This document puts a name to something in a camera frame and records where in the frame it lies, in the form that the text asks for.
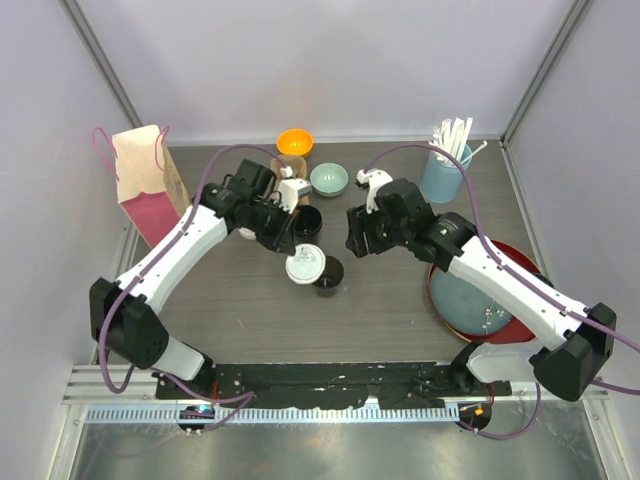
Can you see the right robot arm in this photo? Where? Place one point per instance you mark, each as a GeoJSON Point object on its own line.
{"type": "Point", "coordinates": [572, 341]}

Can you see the orange bowl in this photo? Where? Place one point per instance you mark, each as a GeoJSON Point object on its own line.
{"type": "Point", "coordinates": [295, 141]}

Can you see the black paper coffee cup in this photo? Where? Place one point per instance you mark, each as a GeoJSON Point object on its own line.
{"type": "Point", "coordinates": [308, 224]}

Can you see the cardboard cup carrier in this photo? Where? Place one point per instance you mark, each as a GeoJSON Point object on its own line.
{"type": "Point", "coordinates": [297, 164]}

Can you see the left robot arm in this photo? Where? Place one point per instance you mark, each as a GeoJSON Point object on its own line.
{"type": "Point", "coordinates": [125, 313]}

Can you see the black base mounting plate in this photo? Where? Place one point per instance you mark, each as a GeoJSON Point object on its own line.
{"type": "Point", "coordinates": [338, 386]}

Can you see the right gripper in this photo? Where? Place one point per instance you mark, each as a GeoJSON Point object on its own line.
{"type": "Point", "coordinates": [358, 221]}

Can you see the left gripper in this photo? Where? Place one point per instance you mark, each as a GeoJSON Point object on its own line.
{"type": "Point", "coordinates": [283, 239]}

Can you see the blue straw holder cup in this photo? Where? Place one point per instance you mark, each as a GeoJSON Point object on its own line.
{"type": "Point", "coordinates": [440, 180]}

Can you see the white cup lid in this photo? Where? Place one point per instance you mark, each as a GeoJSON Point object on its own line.
{"type": "Point", "coordinates": [306, 265]}
{"type": "Point", "coordinates": [247, 233]}

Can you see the blue plate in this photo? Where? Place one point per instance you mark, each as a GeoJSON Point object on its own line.
{"type": "Point", "coordinates": [465, 307]}

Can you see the white wrapped straws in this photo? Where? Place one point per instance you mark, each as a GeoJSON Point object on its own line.
{"type": "Point", "coordinates": [452, 136]}

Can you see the light green bowl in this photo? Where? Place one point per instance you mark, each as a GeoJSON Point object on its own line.
{"type": "Point", "coordinates": [329, 179]}

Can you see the pink paper gift bag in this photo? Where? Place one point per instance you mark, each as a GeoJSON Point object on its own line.
{"type": "Point", "coordinates": [149, 187]}

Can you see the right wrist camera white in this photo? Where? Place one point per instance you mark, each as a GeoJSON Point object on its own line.
{"type": "Point", "coordinates": [371, 181]}

